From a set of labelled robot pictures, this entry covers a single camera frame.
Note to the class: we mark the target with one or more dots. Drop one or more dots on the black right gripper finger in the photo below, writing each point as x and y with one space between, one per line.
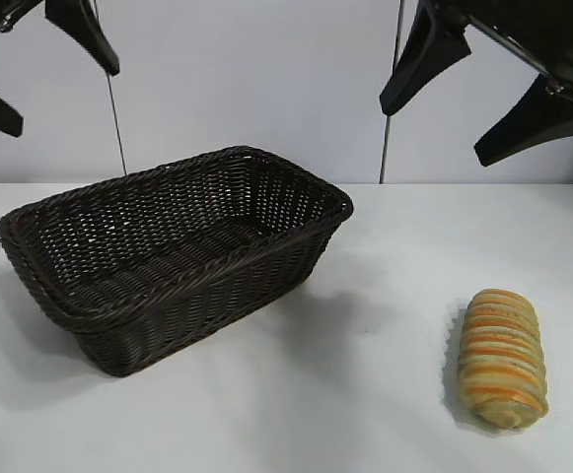
537 123
424 59

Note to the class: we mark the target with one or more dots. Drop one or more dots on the dark brown wicker basket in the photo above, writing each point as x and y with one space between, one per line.
177 295

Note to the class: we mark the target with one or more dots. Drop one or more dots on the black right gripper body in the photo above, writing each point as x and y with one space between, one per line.
537 29

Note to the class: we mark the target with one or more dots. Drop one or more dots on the long striped bread loaf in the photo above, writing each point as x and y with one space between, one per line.
503 359

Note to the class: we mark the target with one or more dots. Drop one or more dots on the thin dark backdrop rod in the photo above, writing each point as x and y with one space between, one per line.
384 148
115 123

